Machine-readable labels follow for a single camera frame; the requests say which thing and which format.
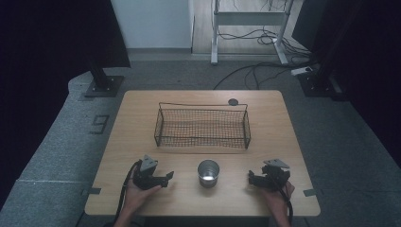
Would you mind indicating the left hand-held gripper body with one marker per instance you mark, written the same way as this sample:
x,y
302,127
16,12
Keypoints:
x,y
145,176

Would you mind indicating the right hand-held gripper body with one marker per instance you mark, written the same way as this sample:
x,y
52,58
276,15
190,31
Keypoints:
x,y
273,177

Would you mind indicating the silver metal cup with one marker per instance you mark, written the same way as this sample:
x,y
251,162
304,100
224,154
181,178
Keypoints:
x,y
208,176

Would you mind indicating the person's left hand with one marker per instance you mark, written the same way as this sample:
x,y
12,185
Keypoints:
x,y
137,197

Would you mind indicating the person's right hand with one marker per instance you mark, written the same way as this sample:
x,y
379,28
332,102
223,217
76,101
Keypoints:
x,y
277,201

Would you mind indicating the grey tape piece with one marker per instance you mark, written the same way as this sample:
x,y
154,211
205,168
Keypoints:
x,y
93,191
309,192

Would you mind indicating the dark tape floor mark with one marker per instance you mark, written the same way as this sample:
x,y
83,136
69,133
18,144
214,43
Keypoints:
x,y
100,124

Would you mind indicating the black round table grommet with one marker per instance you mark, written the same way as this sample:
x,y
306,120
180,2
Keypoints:
x,y
233,102

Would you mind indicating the white power strip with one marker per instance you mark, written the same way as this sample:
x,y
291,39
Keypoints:
x,y
301,70

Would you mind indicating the black curtain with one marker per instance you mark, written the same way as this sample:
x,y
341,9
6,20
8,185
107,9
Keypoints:
x,y
47,63
362,63

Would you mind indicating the black stand with base plate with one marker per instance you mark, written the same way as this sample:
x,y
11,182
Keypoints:
x,y
317,83
104,85

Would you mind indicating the white metal desk frame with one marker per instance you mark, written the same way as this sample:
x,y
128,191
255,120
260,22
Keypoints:
x,y
249,18

